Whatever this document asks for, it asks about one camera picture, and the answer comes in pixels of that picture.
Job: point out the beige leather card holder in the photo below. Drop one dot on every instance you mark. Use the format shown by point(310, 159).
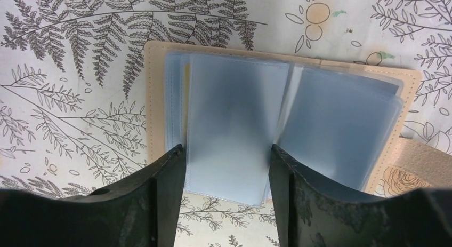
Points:
point(227, 107)

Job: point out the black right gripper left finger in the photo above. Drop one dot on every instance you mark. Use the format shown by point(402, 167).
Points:
point(140, 210)

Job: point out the floral table cloth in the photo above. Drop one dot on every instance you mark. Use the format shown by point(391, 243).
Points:
point(71, 74)

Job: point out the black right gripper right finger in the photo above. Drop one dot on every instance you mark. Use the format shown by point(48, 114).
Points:
point(314, 210)

